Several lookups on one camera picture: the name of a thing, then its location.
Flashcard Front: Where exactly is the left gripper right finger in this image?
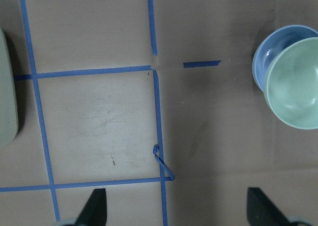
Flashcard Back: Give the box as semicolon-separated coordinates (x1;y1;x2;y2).
246;187;291;226

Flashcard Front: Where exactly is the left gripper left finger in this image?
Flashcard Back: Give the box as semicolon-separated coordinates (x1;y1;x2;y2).
76;188;107;226

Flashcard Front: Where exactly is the blue bowl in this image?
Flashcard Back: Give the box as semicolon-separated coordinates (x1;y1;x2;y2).
252;25;318;91

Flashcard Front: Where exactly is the cream two-slot toaster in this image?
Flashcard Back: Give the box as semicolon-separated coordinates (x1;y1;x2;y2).
0;31;18;147

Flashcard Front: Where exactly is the green bowl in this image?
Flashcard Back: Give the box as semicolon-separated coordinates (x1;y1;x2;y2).
263;37;318;130

